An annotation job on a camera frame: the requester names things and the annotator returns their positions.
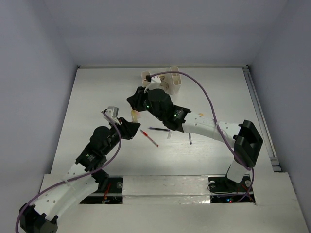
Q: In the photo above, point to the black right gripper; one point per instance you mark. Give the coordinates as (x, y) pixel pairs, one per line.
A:
(136, 99)

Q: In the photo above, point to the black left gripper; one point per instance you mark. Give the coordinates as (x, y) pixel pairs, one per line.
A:
(129, 128)

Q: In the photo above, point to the yellow highlighter marker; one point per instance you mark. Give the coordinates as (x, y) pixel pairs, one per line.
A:
(134, 119)

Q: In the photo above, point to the patterned washi tape roll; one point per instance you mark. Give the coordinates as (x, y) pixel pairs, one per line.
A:
(163, 85)

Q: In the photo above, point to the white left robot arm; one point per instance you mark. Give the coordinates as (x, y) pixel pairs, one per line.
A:
(42, 213)

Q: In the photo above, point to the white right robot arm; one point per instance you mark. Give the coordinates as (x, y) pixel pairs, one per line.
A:
(243, 140)

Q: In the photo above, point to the pink highlighter marker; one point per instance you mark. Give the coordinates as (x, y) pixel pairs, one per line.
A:
(137, 114)

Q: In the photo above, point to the red gel pen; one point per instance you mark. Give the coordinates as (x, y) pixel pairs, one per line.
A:
(147, 136)

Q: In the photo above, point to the purple gel pen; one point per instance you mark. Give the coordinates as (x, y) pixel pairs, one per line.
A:
(158, 129)

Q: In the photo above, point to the white perforated organizer basket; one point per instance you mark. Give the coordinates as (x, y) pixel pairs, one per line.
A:
(173, 79)

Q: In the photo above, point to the clear pen cap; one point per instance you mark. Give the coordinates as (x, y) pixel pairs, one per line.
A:
(169, 135)

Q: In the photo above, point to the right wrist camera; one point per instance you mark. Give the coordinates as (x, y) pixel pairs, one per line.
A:
(153, 84)

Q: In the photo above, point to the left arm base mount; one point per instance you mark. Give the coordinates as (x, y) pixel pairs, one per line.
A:
(112, 194)

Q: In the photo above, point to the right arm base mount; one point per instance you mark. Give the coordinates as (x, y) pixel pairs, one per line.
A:
(223, 190)

